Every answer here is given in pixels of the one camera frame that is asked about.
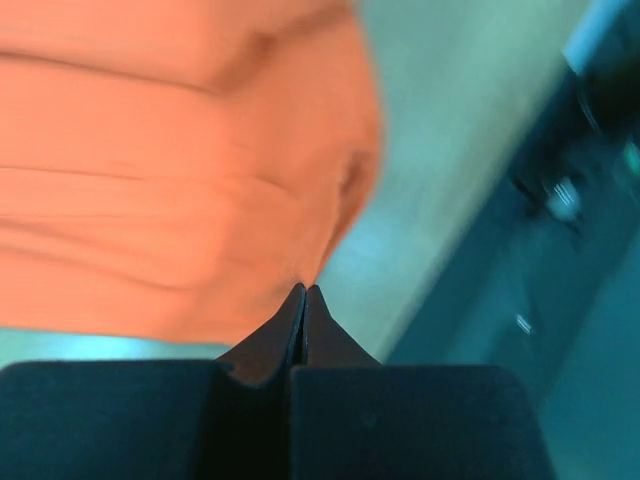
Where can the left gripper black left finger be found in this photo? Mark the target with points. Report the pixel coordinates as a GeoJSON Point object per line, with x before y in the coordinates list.
{"type": "Point", "coordinates": [155, 419]}

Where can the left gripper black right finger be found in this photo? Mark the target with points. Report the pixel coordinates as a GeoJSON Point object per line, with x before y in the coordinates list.
{"type": "Point", "coordinates": [353, 418]}

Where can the orange t-shirt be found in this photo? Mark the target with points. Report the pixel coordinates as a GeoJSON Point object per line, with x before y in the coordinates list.
{"type": "Point", "coordinates": [171, 170]}

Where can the black mounting base plate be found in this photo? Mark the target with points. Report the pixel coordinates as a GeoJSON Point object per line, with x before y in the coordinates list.
{"type": "Point", "coordinates": [559, 221]}

